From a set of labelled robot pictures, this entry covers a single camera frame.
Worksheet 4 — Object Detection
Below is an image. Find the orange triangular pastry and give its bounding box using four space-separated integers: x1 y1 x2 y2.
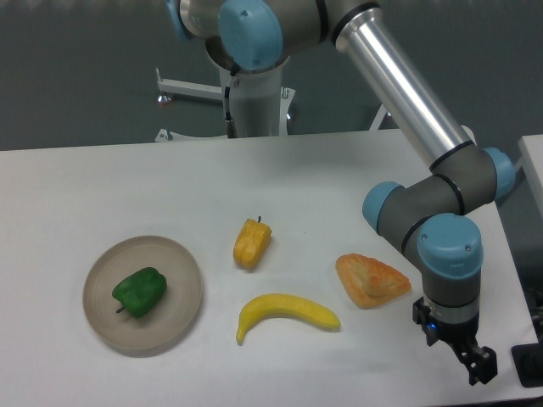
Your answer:
335 254 411 309

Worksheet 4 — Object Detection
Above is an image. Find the green bell pepper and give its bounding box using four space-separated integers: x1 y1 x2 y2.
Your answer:
112 267 167 318

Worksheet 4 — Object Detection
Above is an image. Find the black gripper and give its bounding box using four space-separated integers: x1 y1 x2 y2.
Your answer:
412 297 497 386

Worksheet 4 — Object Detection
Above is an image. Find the yellow banana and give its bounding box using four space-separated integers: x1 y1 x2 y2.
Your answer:
236 293 341 345

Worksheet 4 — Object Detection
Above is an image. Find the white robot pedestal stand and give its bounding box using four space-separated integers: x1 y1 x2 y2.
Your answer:
156 64 397 142

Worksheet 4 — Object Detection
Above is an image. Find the black cable on pedestal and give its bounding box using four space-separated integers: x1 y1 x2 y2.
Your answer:
223 63 241 139

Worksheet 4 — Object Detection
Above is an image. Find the yellow bell pepper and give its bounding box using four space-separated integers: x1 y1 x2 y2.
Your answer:
232 217 272 270

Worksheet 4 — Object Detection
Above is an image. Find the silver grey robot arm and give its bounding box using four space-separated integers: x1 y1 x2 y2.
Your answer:
165 1 515 384

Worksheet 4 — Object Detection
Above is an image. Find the black device at table edge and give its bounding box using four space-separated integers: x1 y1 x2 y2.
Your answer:
511 343 542 388

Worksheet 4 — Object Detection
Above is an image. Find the beige round plate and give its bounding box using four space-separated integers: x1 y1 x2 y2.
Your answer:
82 236 204 358

